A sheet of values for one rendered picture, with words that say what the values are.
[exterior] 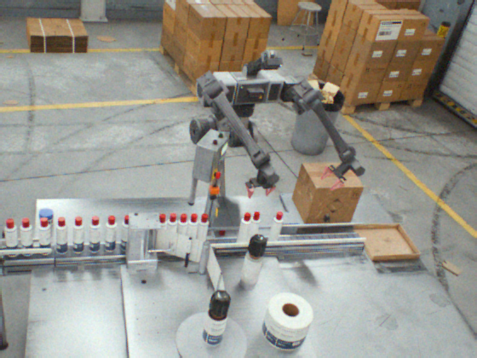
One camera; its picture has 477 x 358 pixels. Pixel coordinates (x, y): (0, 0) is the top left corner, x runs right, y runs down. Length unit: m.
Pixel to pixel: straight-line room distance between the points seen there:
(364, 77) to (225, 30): 1.62
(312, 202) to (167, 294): 1.01
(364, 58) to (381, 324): 3.88
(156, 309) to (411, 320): 1.27
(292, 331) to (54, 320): 1.02
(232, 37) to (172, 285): 3.87
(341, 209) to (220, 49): 3.23
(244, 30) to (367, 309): 3.90
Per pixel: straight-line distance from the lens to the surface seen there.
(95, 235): 2.68
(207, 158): 2.51
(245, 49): 6.16
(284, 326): 2.38
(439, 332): 2.96
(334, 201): 3.15
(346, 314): 2.80
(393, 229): 3.43
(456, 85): 7.32
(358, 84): 6.31
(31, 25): 7.02
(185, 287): 2.63
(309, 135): 5.36
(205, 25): 5.84
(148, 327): 2.46
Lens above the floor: 2.80
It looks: 35 degrees down
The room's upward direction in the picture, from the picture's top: 12 degrees clockwise
